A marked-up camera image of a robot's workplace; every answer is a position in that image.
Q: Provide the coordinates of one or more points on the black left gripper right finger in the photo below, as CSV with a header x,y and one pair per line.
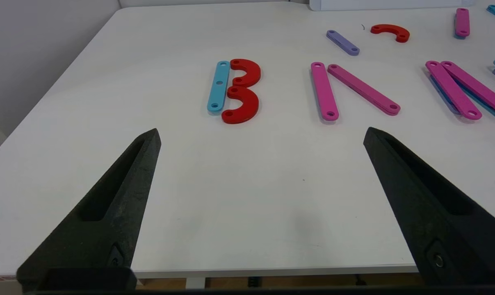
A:
x,y
444,229

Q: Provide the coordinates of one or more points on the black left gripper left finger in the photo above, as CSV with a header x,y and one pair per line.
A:
x,y
108,229

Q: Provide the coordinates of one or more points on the pink long bar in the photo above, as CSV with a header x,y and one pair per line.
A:
x,y
477,86
364,89
452,89
324,91

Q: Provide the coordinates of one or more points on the small red arc piece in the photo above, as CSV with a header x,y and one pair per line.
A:
x,y
391,28

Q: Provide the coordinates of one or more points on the purple short bar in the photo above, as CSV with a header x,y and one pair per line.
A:
x,y
343,42

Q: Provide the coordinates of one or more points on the large red arc piece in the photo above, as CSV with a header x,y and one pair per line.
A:
x,y
253,73
249,106

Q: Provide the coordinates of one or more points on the pink short flat bar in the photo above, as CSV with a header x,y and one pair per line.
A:
x,y
462,22

